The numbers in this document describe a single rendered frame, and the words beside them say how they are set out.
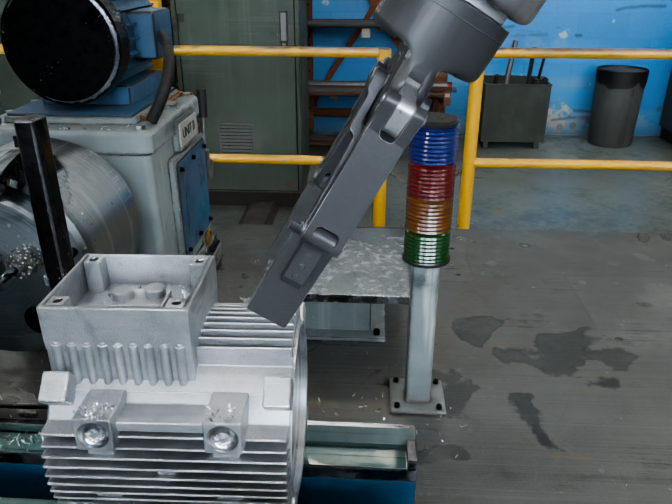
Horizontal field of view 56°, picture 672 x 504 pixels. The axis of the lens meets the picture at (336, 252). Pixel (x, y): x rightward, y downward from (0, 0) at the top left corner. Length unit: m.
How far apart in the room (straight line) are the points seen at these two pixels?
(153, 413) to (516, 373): 0.66
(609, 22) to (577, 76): 0.46
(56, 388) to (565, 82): 5.47
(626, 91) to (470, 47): 5.16
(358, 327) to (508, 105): 4.24
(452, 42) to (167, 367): 0.33
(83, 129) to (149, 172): 0.11
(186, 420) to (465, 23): 0.35
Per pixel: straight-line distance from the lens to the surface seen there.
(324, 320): 1.10
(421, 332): 0.88
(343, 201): 0.36
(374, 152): 0.35
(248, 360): 0.53
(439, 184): 0.78
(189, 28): 3.76
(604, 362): 1.12
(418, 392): 0.94
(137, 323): 0.52
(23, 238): 0.85
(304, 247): 0.38
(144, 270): 0.61
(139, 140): 0.99
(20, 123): 0.69
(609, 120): 5.57
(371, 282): 1.02
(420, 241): 0.81
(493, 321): 1.18
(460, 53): 0.38
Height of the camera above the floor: 1.39
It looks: 25 degrees down
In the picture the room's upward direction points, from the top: straight up
